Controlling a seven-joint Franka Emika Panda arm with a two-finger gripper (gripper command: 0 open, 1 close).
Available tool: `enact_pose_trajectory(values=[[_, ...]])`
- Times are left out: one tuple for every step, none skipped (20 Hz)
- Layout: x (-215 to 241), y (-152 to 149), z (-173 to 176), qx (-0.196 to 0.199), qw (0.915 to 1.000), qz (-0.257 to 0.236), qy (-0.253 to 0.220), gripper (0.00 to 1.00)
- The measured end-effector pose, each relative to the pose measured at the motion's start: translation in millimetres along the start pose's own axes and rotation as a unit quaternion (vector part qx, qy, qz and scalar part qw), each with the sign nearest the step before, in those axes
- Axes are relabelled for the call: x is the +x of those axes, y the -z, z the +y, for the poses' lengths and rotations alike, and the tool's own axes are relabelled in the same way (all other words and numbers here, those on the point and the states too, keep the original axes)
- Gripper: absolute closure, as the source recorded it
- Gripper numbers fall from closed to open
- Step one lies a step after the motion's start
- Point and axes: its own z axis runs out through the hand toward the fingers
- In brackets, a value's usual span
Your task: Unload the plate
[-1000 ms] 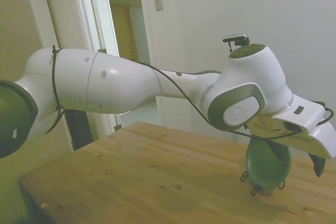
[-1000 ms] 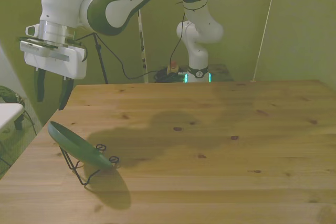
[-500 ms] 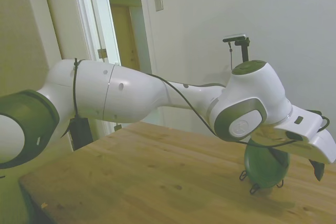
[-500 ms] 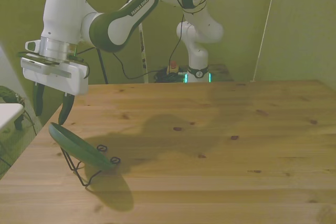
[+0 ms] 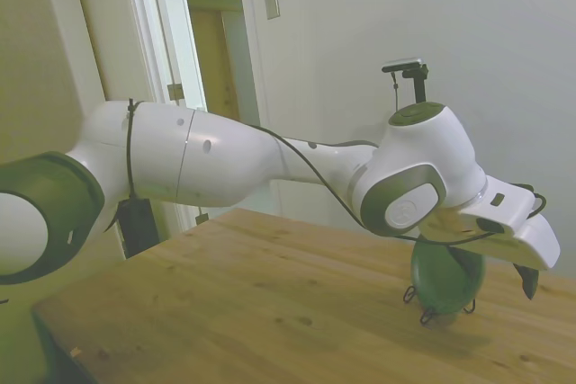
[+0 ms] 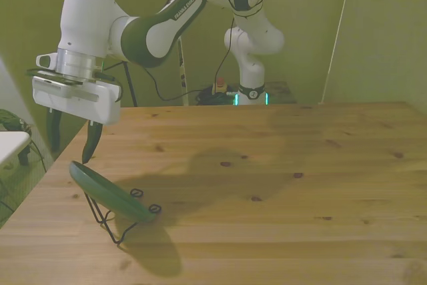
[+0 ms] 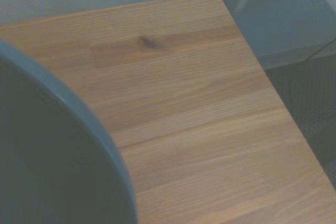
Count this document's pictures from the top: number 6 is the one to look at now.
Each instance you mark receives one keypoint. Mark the white wall conduit strip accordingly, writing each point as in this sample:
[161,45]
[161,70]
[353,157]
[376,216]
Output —
[335,34]

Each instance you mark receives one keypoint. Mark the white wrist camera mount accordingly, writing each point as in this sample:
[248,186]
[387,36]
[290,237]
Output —
[45,60]

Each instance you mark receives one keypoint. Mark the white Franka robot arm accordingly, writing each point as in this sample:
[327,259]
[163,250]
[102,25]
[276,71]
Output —
[86,14]

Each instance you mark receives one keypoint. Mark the black camera tripod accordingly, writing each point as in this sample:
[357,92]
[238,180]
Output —
[130,88]

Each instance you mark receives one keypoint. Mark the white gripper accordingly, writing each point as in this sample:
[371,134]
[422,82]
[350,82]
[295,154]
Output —
[83,101]

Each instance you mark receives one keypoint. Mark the red emergency stop button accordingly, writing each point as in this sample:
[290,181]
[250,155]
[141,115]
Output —
[220,86]

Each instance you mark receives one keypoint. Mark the white side table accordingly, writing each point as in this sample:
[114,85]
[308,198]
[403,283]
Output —
[11,145]

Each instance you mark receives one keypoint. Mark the dark green plate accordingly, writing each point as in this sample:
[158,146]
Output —
[110,195]

